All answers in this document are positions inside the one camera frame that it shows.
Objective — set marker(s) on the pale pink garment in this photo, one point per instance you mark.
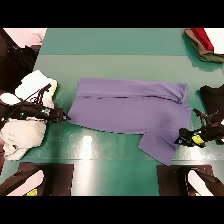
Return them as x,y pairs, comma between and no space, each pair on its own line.
28,36

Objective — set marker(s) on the red garment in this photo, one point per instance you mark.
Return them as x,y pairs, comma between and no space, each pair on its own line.
201,38

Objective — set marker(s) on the beige garment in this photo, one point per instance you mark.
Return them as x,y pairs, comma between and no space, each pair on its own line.
21,135

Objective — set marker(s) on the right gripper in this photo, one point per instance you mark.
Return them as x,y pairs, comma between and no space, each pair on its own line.
187,136

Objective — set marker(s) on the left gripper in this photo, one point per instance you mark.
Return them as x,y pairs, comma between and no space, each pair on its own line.
56,115

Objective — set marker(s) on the black garment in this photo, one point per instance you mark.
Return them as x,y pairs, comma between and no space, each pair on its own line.
213,98
15,65

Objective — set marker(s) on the white garment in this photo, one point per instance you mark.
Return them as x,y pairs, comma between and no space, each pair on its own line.
35,85
216,39

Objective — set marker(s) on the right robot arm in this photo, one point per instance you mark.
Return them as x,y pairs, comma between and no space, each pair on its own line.
213,131

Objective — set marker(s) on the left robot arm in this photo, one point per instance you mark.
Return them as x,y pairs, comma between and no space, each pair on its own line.
20,111

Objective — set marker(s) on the purple T-shirt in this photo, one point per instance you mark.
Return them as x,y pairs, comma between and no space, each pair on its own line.
126,110

